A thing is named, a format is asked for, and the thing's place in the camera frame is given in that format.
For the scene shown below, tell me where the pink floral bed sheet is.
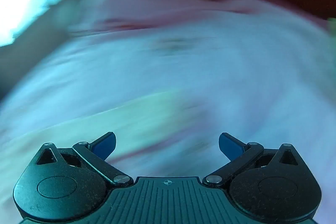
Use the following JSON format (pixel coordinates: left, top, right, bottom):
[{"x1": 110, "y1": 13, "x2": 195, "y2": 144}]
[{"x1": 1, "y1": 0, "x2": 335, "y2": 223}]

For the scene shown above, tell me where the cream knit sweater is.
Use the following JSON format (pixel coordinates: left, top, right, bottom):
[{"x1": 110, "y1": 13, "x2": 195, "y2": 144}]
[{"x1": 1, "y1": 91, "x2": 194, "y2": 169}]

